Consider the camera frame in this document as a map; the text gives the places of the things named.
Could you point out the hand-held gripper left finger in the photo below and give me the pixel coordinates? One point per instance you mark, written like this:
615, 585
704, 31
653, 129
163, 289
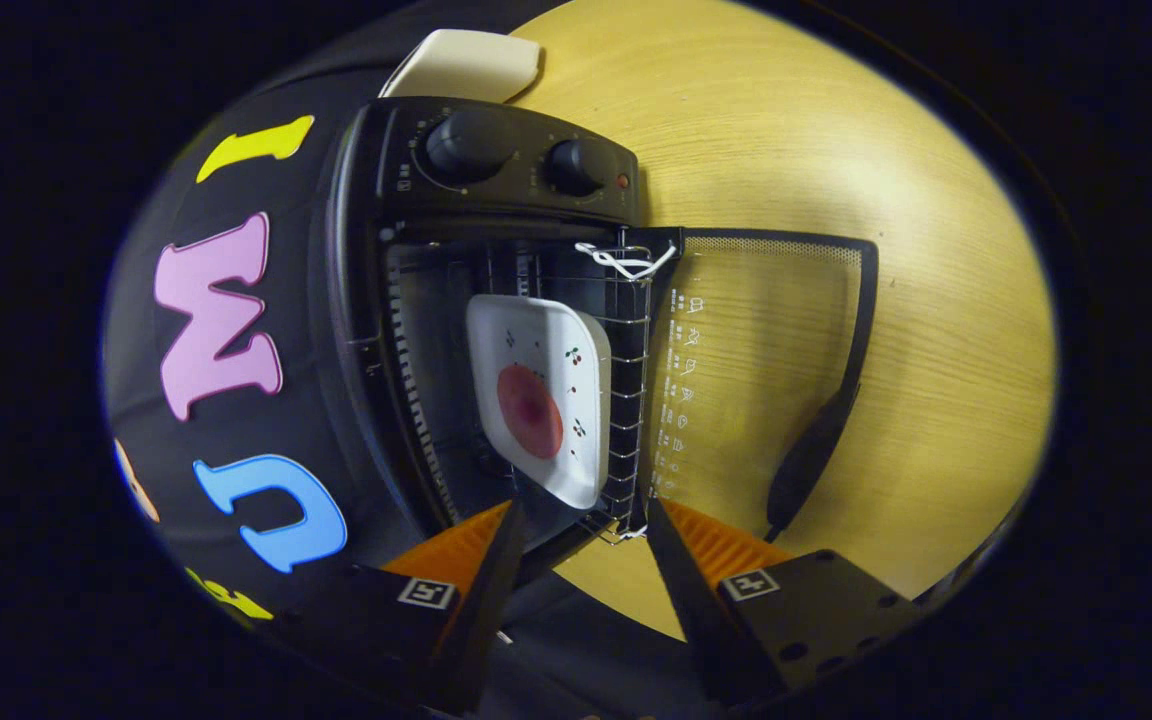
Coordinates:
491, 610

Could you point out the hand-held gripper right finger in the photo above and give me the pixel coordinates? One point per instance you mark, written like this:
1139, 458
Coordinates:
686, 610

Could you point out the round pink meat slice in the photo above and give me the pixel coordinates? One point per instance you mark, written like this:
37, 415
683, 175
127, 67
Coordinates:
528, 410

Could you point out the white square plate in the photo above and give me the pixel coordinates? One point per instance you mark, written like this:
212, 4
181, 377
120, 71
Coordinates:
576, 330

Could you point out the black toaster oven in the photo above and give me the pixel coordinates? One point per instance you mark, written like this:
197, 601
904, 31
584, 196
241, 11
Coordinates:
376, 200

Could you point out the white bread toaster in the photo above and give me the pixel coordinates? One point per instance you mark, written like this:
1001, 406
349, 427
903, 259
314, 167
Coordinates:
466, 65

